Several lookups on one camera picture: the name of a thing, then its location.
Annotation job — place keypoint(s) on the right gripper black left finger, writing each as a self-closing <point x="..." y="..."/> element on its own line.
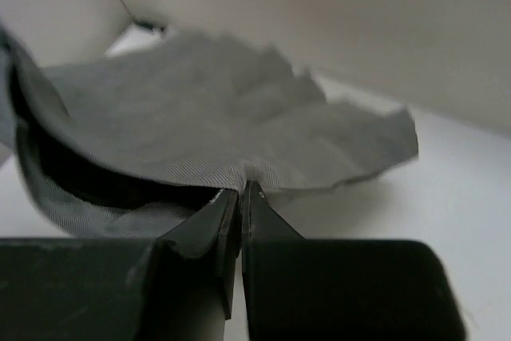
<point x="178" y="287"/>

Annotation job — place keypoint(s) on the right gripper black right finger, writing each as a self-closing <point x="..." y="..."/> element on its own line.
<point x="308" y="289"/>

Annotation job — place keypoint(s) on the grey pleated skirt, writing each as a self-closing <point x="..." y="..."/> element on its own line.
<point x="128" y="146"/>

